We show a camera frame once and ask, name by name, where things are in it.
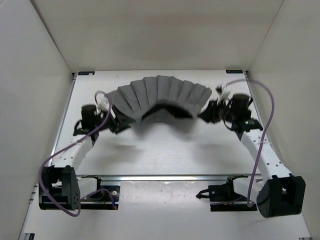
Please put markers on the blue label right corner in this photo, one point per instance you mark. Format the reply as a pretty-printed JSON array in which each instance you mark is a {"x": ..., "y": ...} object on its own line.
[{"x": 234, "y": 71}]

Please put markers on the aluminium rail front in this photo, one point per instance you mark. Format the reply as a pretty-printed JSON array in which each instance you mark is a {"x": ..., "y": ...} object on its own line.
[{"x": 158, "y": 177}]

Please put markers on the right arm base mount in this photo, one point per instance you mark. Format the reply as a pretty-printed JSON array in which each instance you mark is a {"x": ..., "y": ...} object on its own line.
[{"x": 223, "y": 198}]

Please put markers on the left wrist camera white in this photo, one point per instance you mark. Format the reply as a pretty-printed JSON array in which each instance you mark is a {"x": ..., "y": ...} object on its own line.
[{"x": 103, "y": 103}]

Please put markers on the blue label corner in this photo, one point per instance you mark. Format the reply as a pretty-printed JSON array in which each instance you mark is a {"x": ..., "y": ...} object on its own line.
[
  {"x": 234, "y": 71},
  {"x": 86, "y": 73}
]

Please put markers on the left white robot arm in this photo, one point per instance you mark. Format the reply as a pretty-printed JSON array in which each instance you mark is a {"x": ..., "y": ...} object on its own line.
[{"x": 59, "y": 187}]

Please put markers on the blue label left corner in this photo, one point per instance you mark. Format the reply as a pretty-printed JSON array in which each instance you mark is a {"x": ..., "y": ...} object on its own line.
[{"x": 86, "y": 73}]

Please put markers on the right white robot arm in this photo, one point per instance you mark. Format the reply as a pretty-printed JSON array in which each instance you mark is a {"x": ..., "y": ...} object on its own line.
[{"x": 279, "y": 192}]

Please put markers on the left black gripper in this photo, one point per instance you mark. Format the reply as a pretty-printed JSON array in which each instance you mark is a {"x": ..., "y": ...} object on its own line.
[{"x": 120, "y": 121}]

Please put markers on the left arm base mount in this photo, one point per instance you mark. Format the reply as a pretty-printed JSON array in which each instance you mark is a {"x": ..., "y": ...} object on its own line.
[{"x": 99, "y": 194}]

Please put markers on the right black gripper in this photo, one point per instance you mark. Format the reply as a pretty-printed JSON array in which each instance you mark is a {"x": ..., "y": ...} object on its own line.
[{"x": 209, "y": 114}]

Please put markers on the grey pleated skirt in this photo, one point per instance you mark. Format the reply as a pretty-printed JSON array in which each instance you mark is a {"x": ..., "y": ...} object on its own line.
[{"x": 182, "y": 99}]

